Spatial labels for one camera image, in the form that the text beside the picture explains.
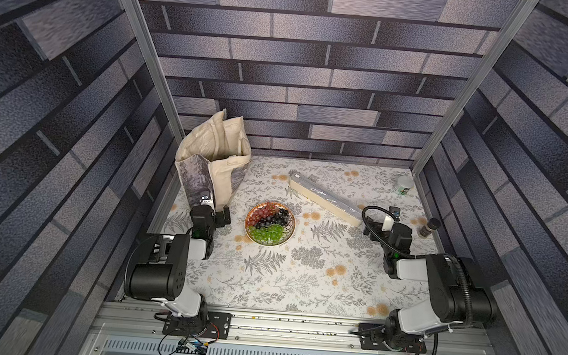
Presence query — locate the black corrugated cable conduit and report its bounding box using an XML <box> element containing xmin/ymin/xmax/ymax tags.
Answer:
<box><xmin>353</xmin><ymin>204</ymin><xmax>482</xmax><ymax>329</ymax></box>

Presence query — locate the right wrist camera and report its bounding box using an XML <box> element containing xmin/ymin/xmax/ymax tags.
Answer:
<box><xmin>382</xmin><ymin>206</ymin><xmax>401</xmax><ymax>232</ymax></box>

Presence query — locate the black grape bunch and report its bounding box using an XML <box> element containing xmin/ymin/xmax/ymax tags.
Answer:
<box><xmin>274</xmin><ymin>208</ymin><xmax>290</xmax><ymax>227</ymax></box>

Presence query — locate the left electronics board with wires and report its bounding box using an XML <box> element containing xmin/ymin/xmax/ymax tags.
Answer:
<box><xmin>156</xmin><ymin>335</ymin><xmax>215</xmax><ymax>355</ymax></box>

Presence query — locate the red grape bunch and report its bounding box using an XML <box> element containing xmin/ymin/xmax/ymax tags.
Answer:
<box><xmin>245</xmin><ymin>202</ymin><xmax>279</xmax><ymax>227</ymax></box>

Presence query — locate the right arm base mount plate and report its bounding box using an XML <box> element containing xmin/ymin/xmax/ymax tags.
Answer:
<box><xmin>352</xmin><ymin>323</ymin><xmax>427</xmax><ymax>355</ymax></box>

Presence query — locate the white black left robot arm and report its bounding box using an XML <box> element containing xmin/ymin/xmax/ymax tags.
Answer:
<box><xmin>123</xmin><ymin>204</ymin><xmax>231</xmax><ymax>322</ymax></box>

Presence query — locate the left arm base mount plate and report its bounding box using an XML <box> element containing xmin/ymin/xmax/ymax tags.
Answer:
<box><xmin>162</xmin><ymin>312</ymin><xmax>233</xmax><ymax>340</ymax></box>

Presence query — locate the white green small can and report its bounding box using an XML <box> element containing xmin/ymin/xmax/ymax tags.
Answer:
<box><xmin>394</xmin><ymin>175</ymin><xmax>415</xmax><ymax>195</ymax></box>

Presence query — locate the aluminium front rail frame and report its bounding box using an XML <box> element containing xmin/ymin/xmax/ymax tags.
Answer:
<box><xmin>79</xmin><ymin>300</ymin><xmax>496</xmax><ymax>355</ymax></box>

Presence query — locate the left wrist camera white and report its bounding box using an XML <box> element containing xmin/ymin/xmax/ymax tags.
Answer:
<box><xmin>200</xmin><ymin>195</ymin><xmax>215</xmax><ymax>209</ymax></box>

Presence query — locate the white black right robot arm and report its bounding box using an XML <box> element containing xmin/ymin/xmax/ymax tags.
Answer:
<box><xmin>381</xmin><ymin>223</ymin><xmax>497</xmax><ymax>339</ymax></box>

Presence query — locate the beige canvas tote bag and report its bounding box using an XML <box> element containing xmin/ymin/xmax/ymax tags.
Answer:
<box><xmin>175</xmin><ymin>110</ymin><xmax>252</xmax><ymax>211</ymax></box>

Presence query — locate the dark pepper shaker bottle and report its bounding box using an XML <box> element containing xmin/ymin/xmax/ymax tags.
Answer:
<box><xmin>418</xmin><ymin>218</ymin><xmax>442</xmax><ymax>238</ymax></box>

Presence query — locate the patterned plate with rim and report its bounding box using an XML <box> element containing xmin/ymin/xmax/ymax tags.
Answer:
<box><xmin>245</xmin><ymin>201</ymin><xmax>296</xmax><ymax>246</ymax></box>

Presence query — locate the cream plastic wrap dispenser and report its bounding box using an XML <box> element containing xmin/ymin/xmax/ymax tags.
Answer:
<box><xmin>288</xmin><ymin>171</ymin><xmax>363</xmax><ymax>227</ymax></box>

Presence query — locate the green grape bunch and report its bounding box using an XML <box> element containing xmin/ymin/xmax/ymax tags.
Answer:
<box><xmin>246</xmin><ymin>224</ymin><xmax>286</xmax><ymax>246</ymax></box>

